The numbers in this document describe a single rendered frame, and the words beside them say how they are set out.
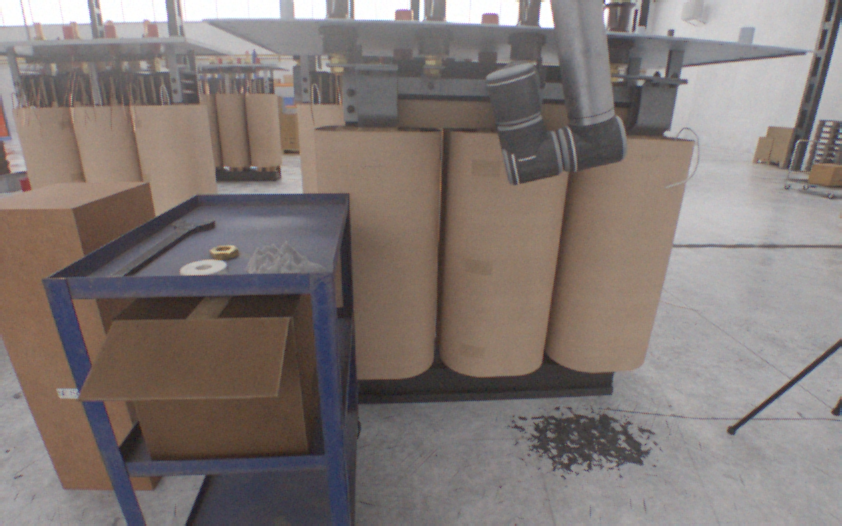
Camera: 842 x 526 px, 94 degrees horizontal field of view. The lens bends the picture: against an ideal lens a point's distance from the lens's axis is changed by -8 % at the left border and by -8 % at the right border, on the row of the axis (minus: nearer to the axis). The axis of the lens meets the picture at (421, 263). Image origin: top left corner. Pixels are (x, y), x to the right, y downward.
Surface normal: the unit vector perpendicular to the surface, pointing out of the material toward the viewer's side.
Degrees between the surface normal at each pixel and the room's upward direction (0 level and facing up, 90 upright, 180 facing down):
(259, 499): 0
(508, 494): 0
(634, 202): 90
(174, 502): 0
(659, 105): 90
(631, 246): 90
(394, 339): 90
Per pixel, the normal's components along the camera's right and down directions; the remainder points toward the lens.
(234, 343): 0.07, -0.69
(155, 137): 0.15, 0.35
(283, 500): 0.02, -0.94
